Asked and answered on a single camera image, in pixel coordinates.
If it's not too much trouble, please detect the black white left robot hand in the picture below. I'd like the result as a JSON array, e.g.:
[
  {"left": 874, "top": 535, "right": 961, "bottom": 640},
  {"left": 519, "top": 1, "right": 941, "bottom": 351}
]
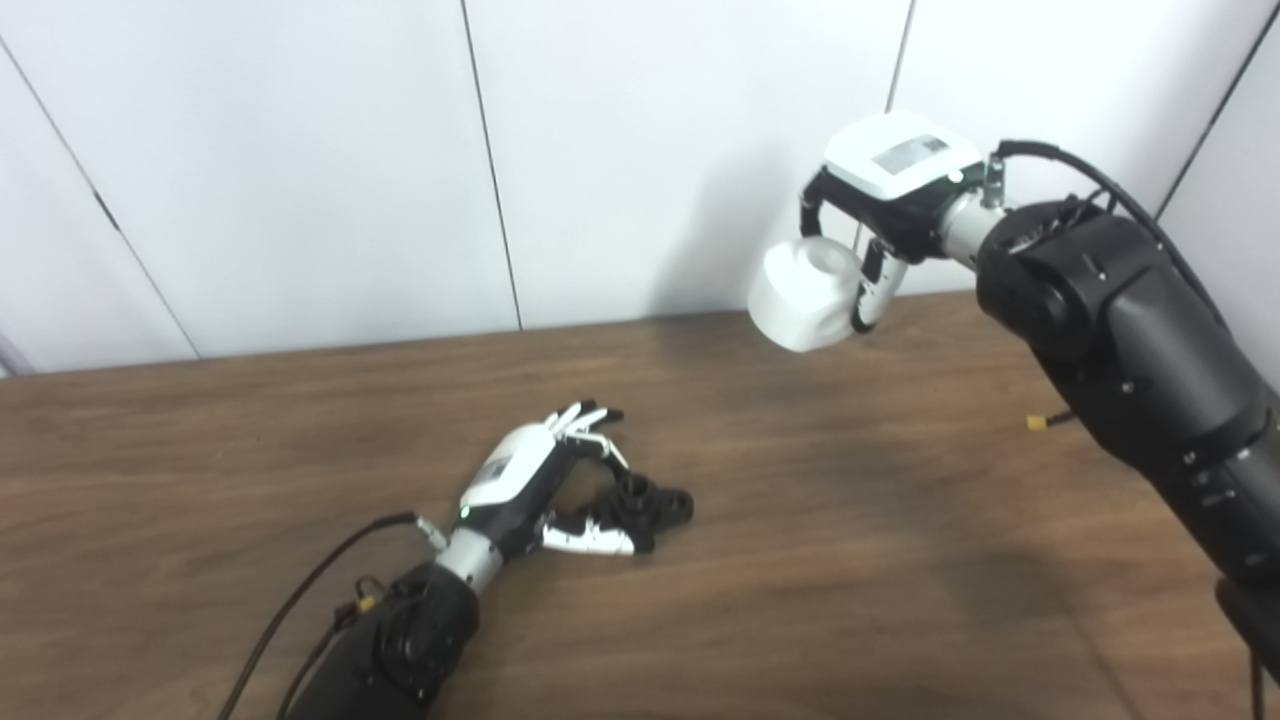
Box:
[{"left": 455, "top": 401, "right": 641, "bottom": 561}]

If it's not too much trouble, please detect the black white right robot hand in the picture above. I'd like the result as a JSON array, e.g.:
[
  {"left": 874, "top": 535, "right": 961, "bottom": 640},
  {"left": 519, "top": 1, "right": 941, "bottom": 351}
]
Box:
[{"left": 798, "top": 110, "right": 986, "bottom": 334}]

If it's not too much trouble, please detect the black plastic holder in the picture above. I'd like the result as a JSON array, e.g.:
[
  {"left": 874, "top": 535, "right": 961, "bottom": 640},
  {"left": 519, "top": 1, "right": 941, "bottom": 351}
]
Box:
[{"left": 583, "top": 475, "right": 695, "bottom": 553}]

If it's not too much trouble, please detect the round white plastic piece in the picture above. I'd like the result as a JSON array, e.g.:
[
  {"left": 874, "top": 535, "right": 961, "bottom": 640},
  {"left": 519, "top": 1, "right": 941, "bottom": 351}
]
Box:
[{"left": 748, "top": 237, "right": 867, "bottom": 353}]

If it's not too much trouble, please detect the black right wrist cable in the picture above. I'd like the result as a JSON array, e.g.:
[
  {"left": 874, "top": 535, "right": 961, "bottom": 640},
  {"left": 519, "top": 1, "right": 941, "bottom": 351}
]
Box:
[{"left": 985, "top": 139, "right": 1229, "bottom": 323}]

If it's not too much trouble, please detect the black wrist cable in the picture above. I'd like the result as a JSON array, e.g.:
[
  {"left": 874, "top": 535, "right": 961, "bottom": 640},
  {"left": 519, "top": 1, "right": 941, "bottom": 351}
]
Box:
[
  {"left": 215, "top": 512, "right": 448, "bottom": 720},
  {"left": 985, "top": 139, "right": 1229, "bottom": 323}
]

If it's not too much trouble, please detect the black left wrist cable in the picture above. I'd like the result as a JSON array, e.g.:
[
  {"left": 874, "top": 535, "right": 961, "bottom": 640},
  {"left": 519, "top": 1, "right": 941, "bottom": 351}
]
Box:
[{"left": 215, "top": 512, "right": 448, "bottom": 720}]

